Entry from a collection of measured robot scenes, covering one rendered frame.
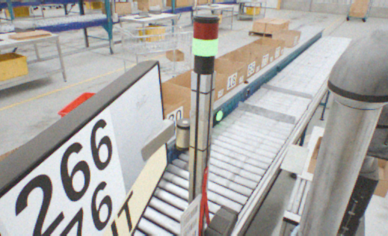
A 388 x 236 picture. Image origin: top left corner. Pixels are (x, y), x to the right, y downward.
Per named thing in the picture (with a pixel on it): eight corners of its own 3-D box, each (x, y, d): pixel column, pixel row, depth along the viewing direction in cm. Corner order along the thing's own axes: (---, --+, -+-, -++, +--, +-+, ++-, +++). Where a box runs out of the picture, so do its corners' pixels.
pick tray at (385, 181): (385, 199, 140) (392, 183, 135) (306, 172, 157) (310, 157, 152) (384, 169, 162) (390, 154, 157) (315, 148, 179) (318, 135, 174)
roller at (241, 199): (247, 210, 137) (248, 203, 134) (163, 172, 161) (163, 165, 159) (250, 205, 141) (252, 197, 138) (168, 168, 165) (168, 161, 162)
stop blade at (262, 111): (293, 127, 210) (295, 116, 206) (238, 110, 231) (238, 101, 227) (293, 126, 211) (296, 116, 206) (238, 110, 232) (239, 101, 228)
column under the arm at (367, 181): (364, 210, 132) (389, 154, 117) (364, 253, 112) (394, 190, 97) (307, 191, 143) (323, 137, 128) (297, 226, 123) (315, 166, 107)
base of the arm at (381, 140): (392, 133, 110) (401, 110, 106) (395, 157, 96) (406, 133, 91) (339, 121, 118) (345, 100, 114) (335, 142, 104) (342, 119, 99)
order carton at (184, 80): (198, 113, 189) (199, 90, 181) (164, 103, 203) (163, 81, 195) (224, 95, 219) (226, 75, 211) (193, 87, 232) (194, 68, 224)
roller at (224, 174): (256, 195, 147) (258, 187, 144) (176, 161, 171) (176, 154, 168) (259, 190, 150) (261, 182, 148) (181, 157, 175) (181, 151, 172)
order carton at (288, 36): (291, 48, 367) (294, 35, 359) (270, 45, 381) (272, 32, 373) (299, 43, 397) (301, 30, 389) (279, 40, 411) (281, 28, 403)
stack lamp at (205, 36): (209, 57, 53) (211, 25, 51) (188, 53, 56) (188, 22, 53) (221, 52, 57) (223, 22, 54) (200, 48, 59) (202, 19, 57)
